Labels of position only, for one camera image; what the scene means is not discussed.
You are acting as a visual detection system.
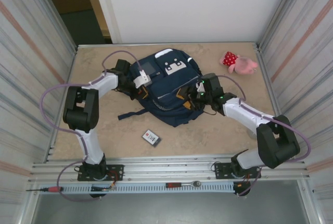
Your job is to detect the navy blue student backpack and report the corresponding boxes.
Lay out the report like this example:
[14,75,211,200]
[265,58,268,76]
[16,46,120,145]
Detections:
[117,48,204,128]

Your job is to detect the black card pack white label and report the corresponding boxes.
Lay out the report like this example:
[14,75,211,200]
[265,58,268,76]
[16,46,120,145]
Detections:
[142,129,162,148]

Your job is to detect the pink plush toy red dress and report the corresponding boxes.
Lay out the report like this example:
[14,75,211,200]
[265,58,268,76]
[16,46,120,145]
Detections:
[219,51,259,76]

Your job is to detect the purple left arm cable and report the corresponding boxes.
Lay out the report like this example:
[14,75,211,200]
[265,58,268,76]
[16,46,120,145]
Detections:
[41,50,145,203]

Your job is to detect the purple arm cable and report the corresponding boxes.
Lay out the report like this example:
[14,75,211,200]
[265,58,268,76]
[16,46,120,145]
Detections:
[217,74,312,197]
[41,50,145,203]

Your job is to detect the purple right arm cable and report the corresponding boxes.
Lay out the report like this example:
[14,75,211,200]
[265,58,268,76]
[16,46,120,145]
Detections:
[217,74,312,197]

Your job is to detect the white door frame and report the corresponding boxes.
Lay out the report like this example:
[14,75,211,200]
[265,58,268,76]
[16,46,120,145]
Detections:
[89,0,123,44]

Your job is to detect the aluminium mounting rail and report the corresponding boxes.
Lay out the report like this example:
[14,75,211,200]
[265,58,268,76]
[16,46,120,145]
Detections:
[27,156,310,183]

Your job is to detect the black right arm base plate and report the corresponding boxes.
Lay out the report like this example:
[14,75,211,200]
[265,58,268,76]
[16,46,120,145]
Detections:
[213,163,262,180]

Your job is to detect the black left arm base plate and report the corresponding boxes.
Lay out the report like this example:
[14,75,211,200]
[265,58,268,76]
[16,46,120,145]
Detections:
[77,165,124,182]

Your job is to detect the ratchet wrench red-black handle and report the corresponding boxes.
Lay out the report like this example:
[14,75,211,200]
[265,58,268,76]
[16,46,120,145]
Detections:
[165,180,202,188]

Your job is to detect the white slotted cable duct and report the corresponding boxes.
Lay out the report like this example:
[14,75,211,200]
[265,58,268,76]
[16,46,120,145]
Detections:
[60,183,235,195]

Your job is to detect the orange and black wire connector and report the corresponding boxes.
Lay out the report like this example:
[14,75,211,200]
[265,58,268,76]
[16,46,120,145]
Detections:
[90,181,117,192]

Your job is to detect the red handled screwdriver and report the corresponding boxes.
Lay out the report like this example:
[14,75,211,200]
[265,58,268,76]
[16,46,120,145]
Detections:
[25,186,63,193]

